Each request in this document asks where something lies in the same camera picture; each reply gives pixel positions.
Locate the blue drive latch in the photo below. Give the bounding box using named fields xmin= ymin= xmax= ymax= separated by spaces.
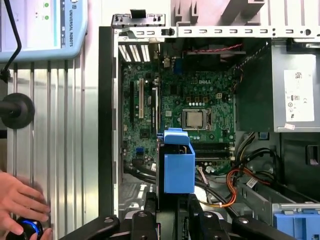
xmin=273 ymin=212 xmax=320 ymax=240

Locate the black RAM slot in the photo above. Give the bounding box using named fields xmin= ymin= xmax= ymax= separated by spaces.
xmin=194 ymin=141 xmax=235 ymax=151
xmin=194 ymin=150 xmax=235 ymax=161

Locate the black round rubber knob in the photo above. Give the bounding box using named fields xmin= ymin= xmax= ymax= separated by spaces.
xmin=0 ymin=92 xmax=36 ymax=130

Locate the black pendant cable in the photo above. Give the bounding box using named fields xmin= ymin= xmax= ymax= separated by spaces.
xmin=0 ymin=0 xmax=23 ymax=84

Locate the round black blue-ringed tool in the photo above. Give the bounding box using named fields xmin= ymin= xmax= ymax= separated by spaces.
xmin=6 ymin=217 xmax=51 ymax=240

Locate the grey power supply unit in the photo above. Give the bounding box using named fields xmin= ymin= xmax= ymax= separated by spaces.
xmin=234 ymin=37 xmax=320 ymax=133

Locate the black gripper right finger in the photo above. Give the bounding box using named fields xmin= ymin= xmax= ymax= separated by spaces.
xmin=186 ymin=193 xmax=296 ymax=240

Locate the hard disk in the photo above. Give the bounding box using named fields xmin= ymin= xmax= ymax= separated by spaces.
xmin=156 ymin=127 xmax=196 ymax=212

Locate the metal CPU socket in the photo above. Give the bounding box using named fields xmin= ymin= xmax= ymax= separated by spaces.
xmin=181 ymin=108 xmax=214 ymax=131

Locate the black open PC case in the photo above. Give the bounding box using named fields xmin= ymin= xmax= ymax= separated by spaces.
xmin=98 ymin=13 xmax=320 ymax=240

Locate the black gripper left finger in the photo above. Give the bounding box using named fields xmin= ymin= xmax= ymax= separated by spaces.
xmin=58 ymin=191 xmax=161 ymax=240

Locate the metal optical drive cage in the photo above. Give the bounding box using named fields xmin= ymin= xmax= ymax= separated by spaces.
xmin=237 ymin=182 xmax=320 ymax=240

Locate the person's hand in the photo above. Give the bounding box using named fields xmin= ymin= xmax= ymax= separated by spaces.
xmin=0 ymin=171 xmax=54 ymax=240

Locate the black expansion slot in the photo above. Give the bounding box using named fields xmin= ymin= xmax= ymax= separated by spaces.
xmin=129 ymin=79 xmax=135 ymax=119

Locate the grey parts rack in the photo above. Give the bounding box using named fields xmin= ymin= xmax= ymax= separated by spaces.
xmin=170 ymin=0 xmax=266 ymax=27

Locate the metal expansion slot bracket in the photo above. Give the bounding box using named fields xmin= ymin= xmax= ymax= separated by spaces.
xmin=111 ymin=9 xmax=166 ymax=28

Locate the green motherboard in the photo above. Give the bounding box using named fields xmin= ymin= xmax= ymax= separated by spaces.
xmin=121 ymin=56 xmax=237 ymax=176

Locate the orange power wire bundle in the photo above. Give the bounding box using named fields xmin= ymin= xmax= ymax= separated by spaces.
xmin=221 ymin=167 xmax=273 ymax=209

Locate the pale blue teach pendant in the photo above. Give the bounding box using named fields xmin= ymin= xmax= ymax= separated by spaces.
xmin=0 ymin=0 xmax=89 ymax=61

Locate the red twisted fan wire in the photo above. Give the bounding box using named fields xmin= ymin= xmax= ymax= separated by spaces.
xmin=183 ymin=43 xmax=244 ymax=55

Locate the white expansion slot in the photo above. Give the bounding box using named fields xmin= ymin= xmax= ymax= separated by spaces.
xmin=138 ymin=77 xmax=145 ymax=120

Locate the silver CPU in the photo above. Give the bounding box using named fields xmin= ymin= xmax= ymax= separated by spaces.
xmin=187 ymin=111 xmax=207 ymax=129

